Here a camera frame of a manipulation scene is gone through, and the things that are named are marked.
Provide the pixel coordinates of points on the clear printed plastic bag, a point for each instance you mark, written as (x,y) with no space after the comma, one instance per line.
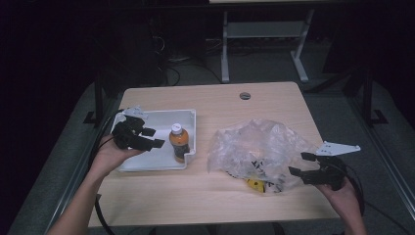
(261,147)

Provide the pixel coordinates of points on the person's right hand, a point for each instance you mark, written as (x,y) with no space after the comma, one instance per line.
(342,197)

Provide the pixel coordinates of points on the grey round table grommet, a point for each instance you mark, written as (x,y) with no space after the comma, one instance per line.
(245,96)

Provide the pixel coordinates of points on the white metal desk frame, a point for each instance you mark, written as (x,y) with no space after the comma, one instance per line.
(264,30)

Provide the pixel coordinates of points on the black metal stand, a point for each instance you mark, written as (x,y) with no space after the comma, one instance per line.
(98,101)
(368,98)

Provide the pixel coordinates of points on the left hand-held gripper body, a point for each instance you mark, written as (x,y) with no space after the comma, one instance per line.
(125,135)

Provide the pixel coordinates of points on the orange drink bottle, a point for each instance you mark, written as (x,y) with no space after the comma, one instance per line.
(178,138)

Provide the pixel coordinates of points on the grey metal rail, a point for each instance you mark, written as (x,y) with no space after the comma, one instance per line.
(70,192)
(385,153)

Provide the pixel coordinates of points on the white plastic tray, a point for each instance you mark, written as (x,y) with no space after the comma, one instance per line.
(163,161)

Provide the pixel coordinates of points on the person's left hand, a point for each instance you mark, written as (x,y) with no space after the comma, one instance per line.
(109,156)

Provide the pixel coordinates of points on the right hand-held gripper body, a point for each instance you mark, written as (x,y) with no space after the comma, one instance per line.
(328,174)

